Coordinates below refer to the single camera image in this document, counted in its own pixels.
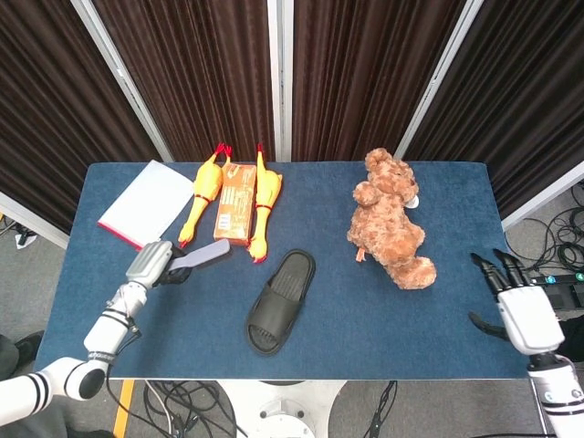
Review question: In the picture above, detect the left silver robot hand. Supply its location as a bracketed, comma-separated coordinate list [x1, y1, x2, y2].
[125, 241, 193, 289]

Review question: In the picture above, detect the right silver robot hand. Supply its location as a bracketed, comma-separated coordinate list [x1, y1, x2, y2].
[468, 248, 566, 357]

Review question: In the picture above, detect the lavender handled scrub brush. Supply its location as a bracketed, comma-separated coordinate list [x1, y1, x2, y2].
[169, 239, 233, 274]

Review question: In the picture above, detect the black rubber slide sandal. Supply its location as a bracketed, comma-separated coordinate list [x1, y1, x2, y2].
[245, 248, 318, 357]

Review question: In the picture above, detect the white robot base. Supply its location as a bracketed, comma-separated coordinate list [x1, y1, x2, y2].
[218, 379, 348, 438]

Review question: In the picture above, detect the black power strip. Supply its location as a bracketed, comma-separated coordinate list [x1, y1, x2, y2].
[528, 271, 584, 288]

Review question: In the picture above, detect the white zip pouch red edge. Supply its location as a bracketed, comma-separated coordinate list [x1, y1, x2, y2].
[97, 159, 196, 252]

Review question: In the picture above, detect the yellow rubber chicken toy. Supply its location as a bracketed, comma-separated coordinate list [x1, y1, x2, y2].
[177, 142, 234, 249]
[247, 142, 284, 266]

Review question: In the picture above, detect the orange cardboard box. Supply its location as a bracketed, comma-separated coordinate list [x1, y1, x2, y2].
[213, 162, 257, 247]

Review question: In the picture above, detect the yellow floor tape strip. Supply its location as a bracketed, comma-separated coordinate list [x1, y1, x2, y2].
[112, 379, 137, 434]

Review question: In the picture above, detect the blue fabric table cover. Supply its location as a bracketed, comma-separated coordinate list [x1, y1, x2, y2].
[34, 160, 544, 381]

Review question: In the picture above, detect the brown plush teddy bear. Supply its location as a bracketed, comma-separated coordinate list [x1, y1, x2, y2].
[346, 147, 438, 291]

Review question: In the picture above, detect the brown pleated partition panel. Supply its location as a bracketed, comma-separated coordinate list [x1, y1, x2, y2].
[93, 0, 277, 163]
[403, 0, 584, 220]
[0, 0, 161, 234]
[291, 0, 466, 163]

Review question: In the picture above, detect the black floor cable tangle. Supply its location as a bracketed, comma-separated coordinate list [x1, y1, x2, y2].
[505, 182, 584, 275]
[107, 379, 238, 438]

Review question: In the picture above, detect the white partition frame rail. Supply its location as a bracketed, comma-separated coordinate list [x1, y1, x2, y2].
[501, 172, 584, 232]
[0, 191, 69, 250]

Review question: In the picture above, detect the white partition frame post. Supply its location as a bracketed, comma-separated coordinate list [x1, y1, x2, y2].
[70, 0, 174, 163]
[266, 0, 296, 163]
[394, 0, 485, 161]

